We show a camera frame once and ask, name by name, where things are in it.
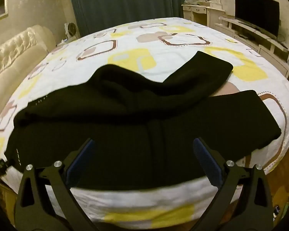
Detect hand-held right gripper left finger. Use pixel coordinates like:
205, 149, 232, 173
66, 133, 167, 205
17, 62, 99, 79
14, 138, 98, 231

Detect cream tufted headboard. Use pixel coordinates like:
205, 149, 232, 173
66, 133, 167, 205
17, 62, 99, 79
0, 25, 57, 123

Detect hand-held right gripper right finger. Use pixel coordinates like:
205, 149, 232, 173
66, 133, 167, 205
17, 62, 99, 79
193, 137, 274, 231

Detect black television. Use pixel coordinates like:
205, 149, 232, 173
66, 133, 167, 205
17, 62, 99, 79
234, 0, 280, 39

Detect black pants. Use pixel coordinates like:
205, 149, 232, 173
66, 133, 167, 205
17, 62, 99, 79
5, 50, 282, 190

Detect teal curtain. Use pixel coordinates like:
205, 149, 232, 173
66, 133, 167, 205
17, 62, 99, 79
67, 0, 185, 38

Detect white television cabinet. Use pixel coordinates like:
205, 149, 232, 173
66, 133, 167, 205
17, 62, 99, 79
214, 16, 289, 77

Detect white dressing table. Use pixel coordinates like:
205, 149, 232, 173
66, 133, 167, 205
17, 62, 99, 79
182, 0, 225, 28

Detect patterned white bed sheet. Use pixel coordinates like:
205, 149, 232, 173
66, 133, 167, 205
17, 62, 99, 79
0, 17, 289, 229

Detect small white fan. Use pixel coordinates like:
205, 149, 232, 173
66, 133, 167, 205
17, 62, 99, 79
64, 22, 77, 41

